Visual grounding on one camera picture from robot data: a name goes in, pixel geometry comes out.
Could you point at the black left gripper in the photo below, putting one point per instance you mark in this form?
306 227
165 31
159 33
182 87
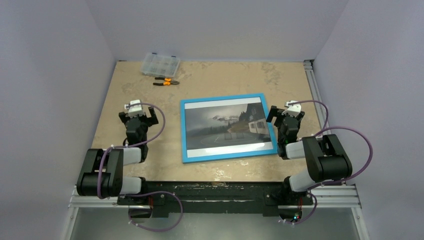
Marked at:
152 120

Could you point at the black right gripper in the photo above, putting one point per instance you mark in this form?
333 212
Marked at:
272 113

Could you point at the blue wooden picture frame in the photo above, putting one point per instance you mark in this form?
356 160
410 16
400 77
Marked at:
228 159

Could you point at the grey landscape photo print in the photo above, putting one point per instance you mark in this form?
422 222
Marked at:
228 127

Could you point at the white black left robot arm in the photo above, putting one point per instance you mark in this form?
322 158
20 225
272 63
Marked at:
101 174

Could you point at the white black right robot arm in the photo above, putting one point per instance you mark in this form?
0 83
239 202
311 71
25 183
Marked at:
325 157

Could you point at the orange black pliers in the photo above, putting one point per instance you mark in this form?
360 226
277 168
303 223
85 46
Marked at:
165 81

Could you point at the clear plastic organizer box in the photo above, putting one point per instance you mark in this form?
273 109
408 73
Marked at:
156 65

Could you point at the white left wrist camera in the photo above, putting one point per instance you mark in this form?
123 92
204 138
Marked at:
135 108

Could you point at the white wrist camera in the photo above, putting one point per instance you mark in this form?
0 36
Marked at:
293 108
135 108

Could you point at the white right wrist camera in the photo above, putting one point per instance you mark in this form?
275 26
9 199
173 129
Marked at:
293 108

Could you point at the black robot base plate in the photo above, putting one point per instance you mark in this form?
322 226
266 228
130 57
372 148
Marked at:
270 199

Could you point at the aluminium front rail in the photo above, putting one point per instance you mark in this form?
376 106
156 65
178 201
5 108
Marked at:
341 196

